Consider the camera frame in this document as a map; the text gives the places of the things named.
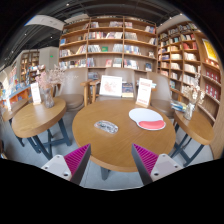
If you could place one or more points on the white sign wooden base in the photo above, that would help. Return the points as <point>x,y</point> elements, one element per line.
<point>144,91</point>

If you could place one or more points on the round wooden side table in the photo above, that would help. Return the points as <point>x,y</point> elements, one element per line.
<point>196,128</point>
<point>36,118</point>
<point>13,111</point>

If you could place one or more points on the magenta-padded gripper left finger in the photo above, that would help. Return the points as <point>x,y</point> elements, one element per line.
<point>77,159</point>

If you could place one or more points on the small white table sign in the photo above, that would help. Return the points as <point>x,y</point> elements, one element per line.
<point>35,93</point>

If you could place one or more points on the beige wooden-armed chair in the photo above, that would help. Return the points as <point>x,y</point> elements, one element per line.
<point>71,86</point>
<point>161,90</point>
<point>128,75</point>

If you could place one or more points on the white framed floral picture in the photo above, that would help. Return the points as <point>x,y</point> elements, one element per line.
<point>110,86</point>

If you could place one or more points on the dark cover book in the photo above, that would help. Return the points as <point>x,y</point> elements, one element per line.
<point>127,90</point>

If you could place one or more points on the transparent computer mouse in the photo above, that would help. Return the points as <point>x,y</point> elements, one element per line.
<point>106,127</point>

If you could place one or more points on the glass vase white dried flowers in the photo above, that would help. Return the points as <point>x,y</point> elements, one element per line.
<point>189,111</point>

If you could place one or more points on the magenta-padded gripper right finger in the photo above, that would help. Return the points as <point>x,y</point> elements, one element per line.
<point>146,159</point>

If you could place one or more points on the white mouse pad red rest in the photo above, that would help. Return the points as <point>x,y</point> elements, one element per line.
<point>143,116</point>

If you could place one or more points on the stack of colourful books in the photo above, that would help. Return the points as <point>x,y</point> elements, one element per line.
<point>178,106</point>

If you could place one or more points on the glass vase pink dried flowers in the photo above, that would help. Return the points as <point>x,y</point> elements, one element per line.
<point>49,96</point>

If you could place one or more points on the small distant wooden bookshelf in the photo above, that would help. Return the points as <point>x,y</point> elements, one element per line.
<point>28,65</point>

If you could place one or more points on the wide wooden bookshelf unit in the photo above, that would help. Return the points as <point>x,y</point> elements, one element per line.
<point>106,41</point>

